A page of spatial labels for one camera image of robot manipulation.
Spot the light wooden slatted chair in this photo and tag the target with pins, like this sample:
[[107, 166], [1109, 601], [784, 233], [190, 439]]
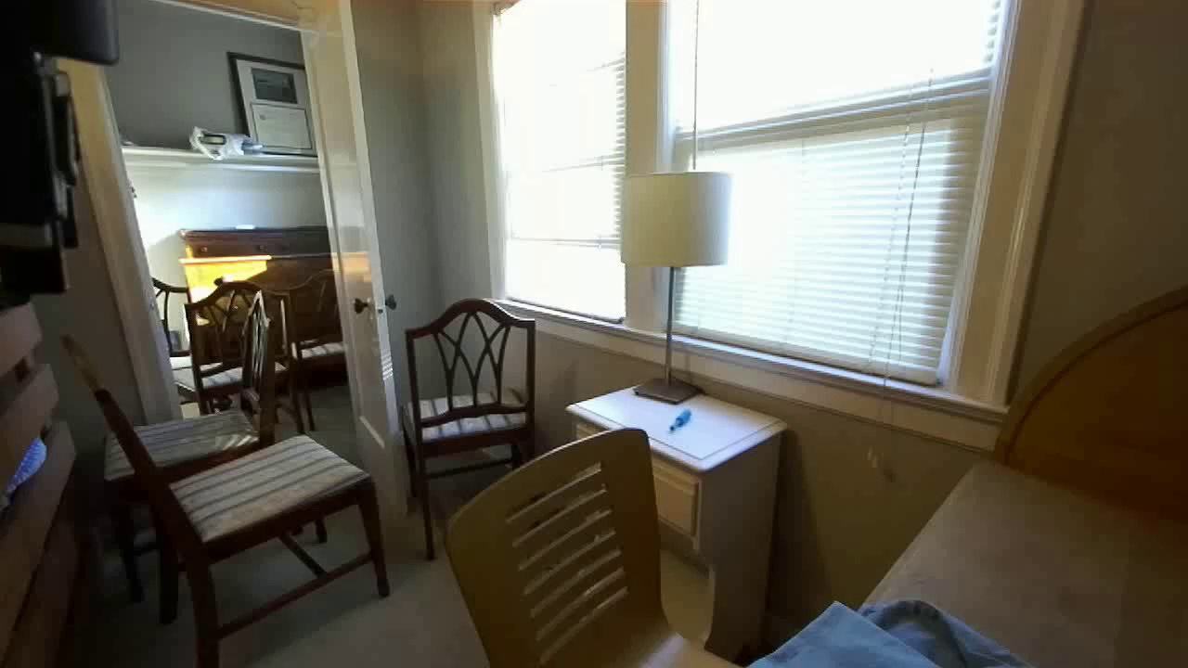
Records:
[[562, 563]]

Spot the wooden roll-top desk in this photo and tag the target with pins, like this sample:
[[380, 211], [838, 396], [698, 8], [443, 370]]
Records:
[[1070, 548]]

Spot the white nightstand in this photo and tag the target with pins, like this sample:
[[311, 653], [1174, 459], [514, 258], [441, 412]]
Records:
[[713, 504]]

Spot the white window blinds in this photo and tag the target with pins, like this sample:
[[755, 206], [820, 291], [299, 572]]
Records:
[[851, 140]]

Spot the dark chair with striped seat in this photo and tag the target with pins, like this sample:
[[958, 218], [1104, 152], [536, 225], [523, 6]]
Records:
[[232, 505]]

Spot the dark wooden chair by window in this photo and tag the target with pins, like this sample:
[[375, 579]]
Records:
[[469, 389]]

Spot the framed picture on shelf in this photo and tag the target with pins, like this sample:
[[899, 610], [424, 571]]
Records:
[[274, 104]]

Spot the white door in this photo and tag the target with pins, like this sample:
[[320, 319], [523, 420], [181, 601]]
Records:
[[356, 243]]

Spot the white object on shelf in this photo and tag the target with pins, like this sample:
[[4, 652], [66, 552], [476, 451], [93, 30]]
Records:
[[223, 146]]

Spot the dining chair in far room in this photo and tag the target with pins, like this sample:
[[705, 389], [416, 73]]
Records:
[[216, 344]]

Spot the white table lamp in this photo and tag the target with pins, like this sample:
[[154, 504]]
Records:
[[675, 222]]

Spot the blue cloth sheet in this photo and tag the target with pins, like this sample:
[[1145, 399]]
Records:
[[889, 635]]

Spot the dark chair behind front chair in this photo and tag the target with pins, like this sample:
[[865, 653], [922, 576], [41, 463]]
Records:
[[181, 446]]

